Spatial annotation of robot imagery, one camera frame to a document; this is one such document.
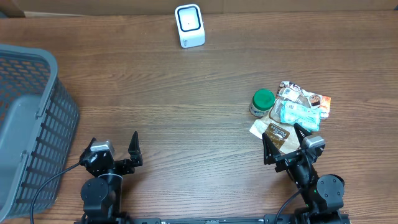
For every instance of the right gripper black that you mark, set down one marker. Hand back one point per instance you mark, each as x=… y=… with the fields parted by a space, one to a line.
x=272 y=152

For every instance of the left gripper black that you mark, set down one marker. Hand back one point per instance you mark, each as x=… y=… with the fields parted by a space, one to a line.
x=117 y=165

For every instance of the beige brown snack pouch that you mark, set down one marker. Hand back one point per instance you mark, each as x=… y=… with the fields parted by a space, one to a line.
x=283 y=135

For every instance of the teal snack packet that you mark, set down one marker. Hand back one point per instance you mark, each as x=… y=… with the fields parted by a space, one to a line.
x=308 y=118

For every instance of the green capped bottle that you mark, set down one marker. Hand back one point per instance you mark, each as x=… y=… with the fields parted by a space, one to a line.
x=261 y=103

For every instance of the small orange white box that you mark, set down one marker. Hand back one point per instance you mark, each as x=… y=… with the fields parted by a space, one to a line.
x=325 y=107

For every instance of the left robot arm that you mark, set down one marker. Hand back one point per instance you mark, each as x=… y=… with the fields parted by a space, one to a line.
x=101 y=195

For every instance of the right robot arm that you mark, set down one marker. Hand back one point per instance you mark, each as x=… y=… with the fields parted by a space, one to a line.
x=318 y=200

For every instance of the white barcode scanner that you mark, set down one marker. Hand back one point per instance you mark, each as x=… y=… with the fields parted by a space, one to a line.
x=190 y=26

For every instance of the grey plastic mesh basket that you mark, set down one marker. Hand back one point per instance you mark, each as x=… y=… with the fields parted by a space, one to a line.
x=38 y=123

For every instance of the cardboard strip at table edge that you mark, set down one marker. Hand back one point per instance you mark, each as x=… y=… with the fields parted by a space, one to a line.
x=18 y=8

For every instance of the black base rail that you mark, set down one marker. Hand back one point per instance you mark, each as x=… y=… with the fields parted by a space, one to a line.
x=214 y=221

